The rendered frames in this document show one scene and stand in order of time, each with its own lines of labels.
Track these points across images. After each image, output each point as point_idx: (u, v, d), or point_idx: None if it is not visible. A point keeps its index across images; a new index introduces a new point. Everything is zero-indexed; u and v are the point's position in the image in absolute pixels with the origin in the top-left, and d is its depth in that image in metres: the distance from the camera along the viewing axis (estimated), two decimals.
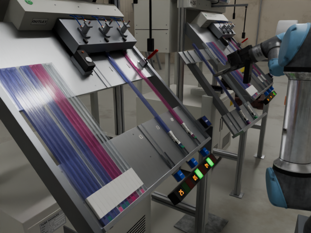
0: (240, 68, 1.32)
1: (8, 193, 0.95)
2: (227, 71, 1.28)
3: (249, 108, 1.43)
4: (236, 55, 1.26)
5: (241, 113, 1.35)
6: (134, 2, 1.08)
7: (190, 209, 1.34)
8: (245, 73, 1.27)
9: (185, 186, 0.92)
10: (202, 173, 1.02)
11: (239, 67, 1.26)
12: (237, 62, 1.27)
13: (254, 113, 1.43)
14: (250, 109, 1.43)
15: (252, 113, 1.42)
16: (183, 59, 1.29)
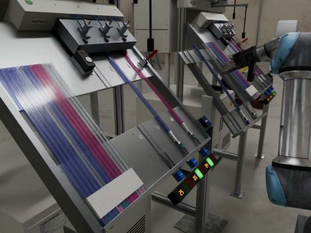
0: (245, 67, 1.42)
1: (8, 193, 0.95)
2: (232, 70, 1.38)
3: (249, 108, 1.43)
4: (241, 55, 1.36)
5: (241, 113, 1.35)
6: (134, 2, 1.08)
7: (190, 209, 1.34)
8: (250, 71, 1.36)
9: (185, 186, 0.92)
10: (202, 173, 1.02)
11: (244, 66, 1.36)
12: (241, 61, 1.36)
13: (254, 113, 1.43)
14: (250, 109, 1.43)
15: (252, 113, 1.42)
16: (183, 59, 1.29)
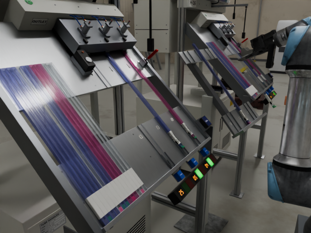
0: (263, 53, 1.34)
1: (8, 193, 0.95)
2: (249, 56, 1.33)
3: (267, 97, 1.36)
4: (260, 39, 1.29)
5: (241, 113, 1.35)
6: (134, 2, 1.08)
7: (190, 209, 1.34)
8: (269, 58, 1.29)
9: (185, 186, 0.92)
10: (202, 173, 1.02)
11: (263, 51, 1.29)
12: (260, 46, 1.29)
13: (272, 102, 1.36)
14: (268, 98, 1.36)
15: (270, 102, 1.35)
16: (183, 59, 1.29)
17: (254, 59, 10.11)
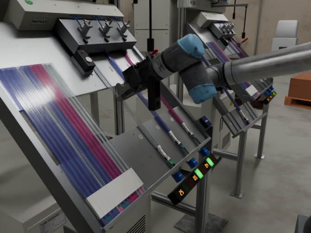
0: (146, 88, 0.93)
1: (8, 193, 0.95)
2: (125, 95, 0.90)
3: (159, 150, 0.93)
4: (133, 71, 0.87)
5: (241, 113, 1.35)
6: (134, 2, 1.08)
7: (190, 209, 1.34)
8: (150, 95, 0.87)
9: (185, 186, 0.92)
10: (202, 173, 1.02)
11: (139, 88, 0.87)
12: (136, 81, 0.87)
13: (169, 156, 0.93)
14: (161, 152, 0.93)
15: (165, 157, 0.92)
16: None
17: None
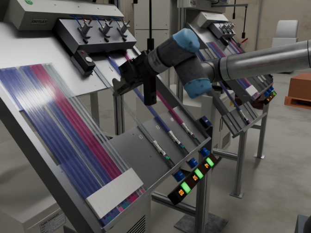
0: (142, 83, 0.93)
1: (8, 193, 0.95)
2: (121, 90, 0.90)
3: (155, 145, 0.93)
4: (129, 66, 0.87)
5: (241, 113, 1.35)
6: (134, 2, 1.08)
7: (190, 209, 1.34)
8: (146, 90, 0.87)
9: (185, 186, 0.92)
10: (202, 173, 1.02)
11: (135, 82, 0.87)
12: (132, 76, 0.87)
13: (164, 152, 0.94)
14: (157, 147, 0.93)
15: (161, 152, 0.93)
16: None
17: None
